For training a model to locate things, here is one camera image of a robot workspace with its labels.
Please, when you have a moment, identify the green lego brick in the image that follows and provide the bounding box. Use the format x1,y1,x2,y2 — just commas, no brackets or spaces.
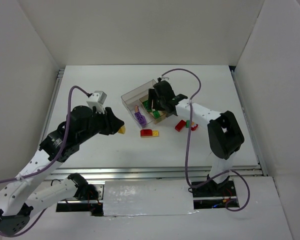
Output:
142,100,152,113

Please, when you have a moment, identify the clear small container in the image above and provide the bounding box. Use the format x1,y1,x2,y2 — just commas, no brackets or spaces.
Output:
128,103,155,129

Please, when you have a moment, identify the purple lego brick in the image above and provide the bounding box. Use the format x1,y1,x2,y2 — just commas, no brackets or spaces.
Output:
134,112,147,127

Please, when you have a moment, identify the small green lego cube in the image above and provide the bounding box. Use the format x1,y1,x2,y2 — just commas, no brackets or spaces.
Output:
185,120,192,128

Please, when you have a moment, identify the red arch lego brick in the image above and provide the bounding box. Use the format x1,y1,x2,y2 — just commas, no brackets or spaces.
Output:
140,129,153,138

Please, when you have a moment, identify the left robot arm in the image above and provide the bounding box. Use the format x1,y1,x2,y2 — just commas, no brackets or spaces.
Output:
0,105,125,237

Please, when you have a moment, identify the clear smoky container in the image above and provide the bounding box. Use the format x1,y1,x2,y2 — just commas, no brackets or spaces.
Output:
121,79,157,111

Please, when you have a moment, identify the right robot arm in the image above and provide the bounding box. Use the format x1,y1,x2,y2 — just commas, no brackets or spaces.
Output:
148,79,245,191

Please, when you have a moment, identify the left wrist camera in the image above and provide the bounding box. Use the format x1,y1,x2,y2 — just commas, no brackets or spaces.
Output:
86,90,107,109

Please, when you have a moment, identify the aluminium rail frame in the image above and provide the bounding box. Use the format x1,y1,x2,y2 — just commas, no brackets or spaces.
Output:
44,65,263,181

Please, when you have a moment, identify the green lego plate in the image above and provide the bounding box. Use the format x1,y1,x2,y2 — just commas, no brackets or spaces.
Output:
152,111,161,119

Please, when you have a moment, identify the yellow curved lego brick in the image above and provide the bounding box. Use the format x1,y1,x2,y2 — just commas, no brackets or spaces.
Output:
118,125,126,134

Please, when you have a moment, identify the yellow flat lego plate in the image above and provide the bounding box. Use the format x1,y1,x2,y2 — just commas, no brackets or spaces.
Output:
152,130,160,137

